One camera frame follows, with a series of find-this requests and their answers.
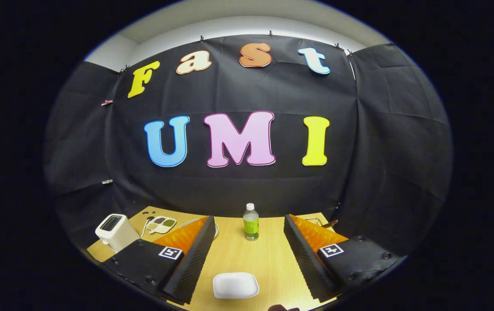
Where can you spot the green label plastic bottle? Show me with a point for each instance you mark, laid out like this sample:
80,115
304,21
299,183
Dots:
251,226

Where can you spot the small white rounded plate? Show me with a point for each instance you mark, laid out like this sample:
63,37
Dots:
235,285

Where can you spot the white toaster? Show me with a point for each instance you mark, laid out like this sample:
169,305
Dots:
119,239

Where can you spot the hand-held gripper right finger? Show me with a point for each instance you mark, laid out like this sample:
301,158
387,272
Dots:
307,263

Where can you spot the white divided dish with beans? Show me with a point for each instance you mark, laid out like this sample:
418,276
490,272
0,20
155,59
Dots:
163,228

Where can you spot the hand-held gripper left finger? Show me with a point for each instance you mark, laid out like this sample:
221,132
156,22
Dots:
193,265

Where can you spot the round white plate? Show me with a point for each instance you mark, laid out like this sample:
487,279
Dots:
191,221

